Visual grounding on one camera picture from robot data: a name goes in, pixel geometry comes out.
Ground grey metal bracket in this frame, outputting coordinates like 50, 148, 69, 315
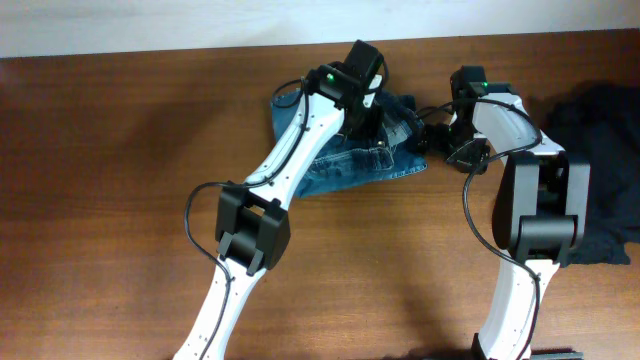
530, 351, 584, 360

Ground black cloth garment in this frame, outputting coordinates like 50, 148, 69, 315
546, 84, 639, 265

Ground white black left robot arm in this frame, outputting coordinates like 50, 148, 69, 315
174, 40, 389, 359

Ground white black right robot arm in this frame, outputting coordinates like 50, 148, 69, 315
417, 65, 590, 360

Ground blue denim jeans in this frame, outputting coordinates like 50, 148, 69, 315
295, 91, 428, 198

